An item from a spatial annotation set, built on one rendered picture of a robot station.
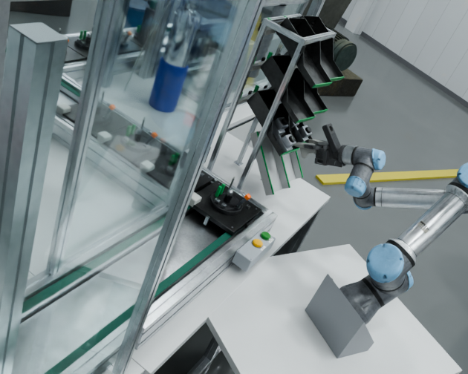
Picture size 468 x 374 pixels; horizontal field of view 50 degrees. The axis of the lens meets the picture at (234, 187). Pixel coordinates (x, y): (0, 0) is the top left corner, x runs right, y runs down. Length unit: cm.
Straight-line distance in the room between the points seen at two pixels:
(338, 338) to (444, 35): 851
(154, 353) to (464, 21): 885
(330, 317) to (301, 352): 16
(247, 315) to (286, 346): 17
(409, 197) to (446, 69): 795
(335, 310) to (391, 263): 28
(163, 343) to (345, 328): 62
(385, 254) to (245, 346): 55
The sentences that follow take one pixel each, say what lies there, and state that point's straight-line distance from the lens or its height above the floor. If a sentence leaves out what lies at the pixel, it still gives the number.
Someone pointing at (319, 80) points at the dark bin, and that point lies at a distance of 207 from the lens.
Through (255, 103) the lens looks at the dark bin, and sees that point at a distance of 215.
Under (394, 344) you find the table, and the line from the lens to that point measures 209.
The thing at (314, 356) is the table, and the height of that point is 86.
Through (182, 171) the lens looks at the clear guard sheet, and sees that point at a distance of 99.
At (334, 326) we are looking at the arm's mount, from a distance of 186.
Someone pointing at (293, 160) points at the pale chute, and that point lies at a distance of 242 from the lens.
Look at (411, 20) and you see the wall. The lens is 1046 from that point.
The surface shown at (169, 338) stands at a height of 86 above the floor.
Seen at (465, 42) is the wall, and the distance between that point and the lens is 976.
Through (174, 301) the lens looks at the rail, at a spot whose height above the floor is 96.
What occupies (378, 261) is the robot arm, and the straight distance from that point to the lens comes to 170.
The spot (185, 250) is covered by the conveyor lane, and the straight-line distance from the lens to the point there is 187.
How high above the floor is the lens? 213
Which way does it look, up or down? 32 degrees down
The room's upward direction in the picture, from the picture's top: 23 degrees clockwise
